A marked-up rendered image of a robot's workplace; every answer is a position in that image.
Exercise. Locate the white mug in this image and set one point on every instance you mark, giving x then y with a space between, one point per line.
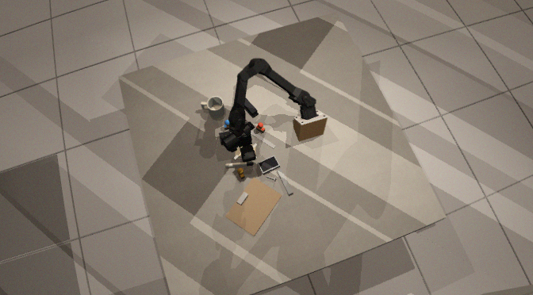
215 106

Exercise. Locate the pale beige flat bar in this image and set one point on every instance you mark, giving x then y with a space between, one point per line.
262 139

